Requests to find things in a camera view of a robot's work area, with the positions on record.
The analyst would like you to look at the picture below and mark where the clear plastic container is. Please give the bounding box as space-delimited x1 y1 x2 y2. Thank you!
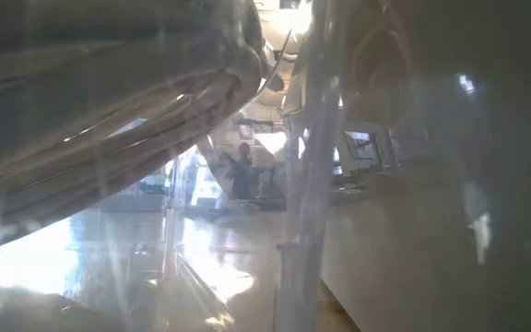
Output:
0 0 354 332

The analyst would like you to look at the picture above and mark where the cream cable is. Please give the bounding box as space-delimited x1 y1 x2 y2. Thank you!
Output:
0 0 266 257

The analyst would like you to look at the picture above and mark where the person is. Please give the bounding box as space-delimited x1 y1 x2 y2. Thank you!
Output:
221 141 262 200

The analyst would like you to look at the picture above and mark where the white plastic bin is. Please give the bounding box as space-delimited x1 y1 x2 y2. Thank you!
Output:
283 0 531 332

